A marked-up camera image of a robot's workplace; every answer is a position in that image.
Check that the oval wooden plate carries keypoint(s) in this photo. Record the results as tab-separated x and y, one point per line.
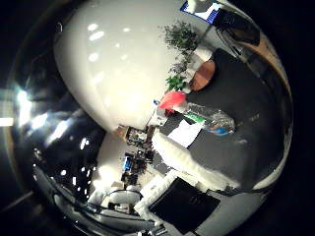
203	75

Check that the tall leafy plant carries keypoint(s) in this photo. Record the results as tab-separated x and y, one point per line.
180	36

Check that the clear spray bottle red cap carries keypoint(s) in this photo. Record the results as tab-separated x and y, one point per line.
213	119

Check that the computer monitor blue screen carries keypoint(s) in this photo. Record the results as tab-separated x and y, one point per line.
210	14

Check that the wooden shelf box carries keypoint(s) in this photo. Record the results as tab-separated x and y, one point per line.
120	131

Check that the blue lit device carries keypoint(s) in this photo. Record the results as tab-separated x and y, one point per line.
126	163

